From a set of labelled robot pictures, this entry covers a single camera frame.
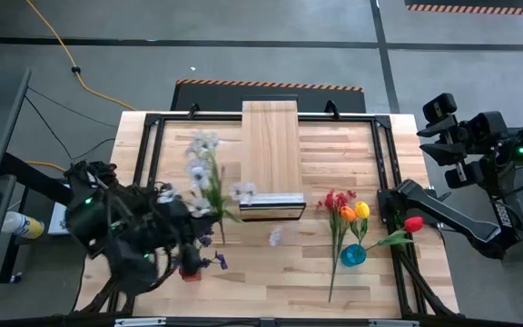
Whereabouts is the blue glass vase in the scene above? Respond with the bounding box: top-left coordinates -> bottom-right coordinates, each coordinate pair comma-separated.
340,243 -> 368,268

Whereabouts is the red artificial tulip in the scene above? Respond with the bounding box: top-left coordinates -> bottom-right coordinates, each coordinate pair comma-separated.
360,215 -> 425,253

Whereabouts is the orange artificial tulip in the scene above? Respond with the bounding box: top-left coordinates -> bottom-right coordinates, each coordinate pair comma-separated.
339,205 -> 361,249

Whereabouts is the black metal table frame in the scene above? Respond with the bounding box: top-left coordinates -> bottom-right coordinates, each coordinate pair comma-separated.
74,112 -> 460,319

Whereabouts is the black floor cable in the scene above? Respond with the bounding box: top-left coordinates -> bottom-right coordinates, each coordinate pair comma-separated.
24,94 -> 117,161
27,86 -> 118,129

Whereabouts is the red blossom flower sprig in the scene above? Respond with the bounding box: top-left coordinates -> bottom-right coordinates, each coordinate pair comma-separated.
318,189 -> 359,303

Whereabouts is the white and yellow bottle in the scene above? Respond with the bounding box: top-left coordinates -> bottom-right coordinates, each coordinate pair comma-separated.
1,211 -> 45,241

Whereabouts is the white artificial flower sprig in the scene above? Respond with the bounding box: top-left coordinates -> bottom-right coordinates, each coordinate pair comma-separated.
157,130 -> 286,249

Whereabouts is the silver metal bracket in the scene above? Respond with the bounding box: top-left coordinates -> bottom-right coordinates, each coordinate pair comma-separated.
368,319 -> 420,327
113,317 -> 167,327

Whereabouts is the yellow extension cable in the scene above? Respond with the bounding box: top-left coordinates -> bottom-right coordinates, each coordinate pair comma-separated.
24,0 -> 138,172

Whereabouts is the purple artificial flower sprig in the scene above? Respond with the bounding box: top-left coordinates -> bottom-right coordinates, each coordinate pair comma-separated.
197,226 -> 230,272

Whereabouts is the wooden shelf with black frame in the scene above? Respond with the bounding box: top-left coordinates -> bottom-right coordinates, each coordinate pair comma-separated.
238,98 -> 307,223

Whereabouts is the white printed sign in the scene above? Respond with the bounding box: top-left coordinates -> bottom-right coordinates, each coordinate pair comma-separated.
46,202 -> 70,236

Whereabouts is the yellow artificial tulip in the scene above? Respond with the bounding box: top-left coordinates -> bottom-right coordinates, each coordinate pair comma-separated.
351,201 -> 371,249

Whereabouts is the black mat with hazard stripe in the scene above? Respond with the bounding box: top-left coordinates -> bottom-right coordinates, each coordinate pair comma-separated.
170,79 -> 367,114
404,0 -> 523,17

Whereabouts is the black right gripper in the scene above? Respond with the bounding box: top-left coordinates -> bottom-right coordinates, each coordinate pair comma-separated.
417,93 -> 509,190

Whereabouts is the red glass vase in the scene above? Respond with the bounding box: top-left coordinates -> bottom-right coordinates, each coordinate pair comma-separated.
178,267 -> 202,282

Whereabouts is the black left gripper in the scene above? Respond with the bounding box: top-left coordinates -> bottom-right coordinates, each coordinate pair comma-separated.
161,199 -> 220,279

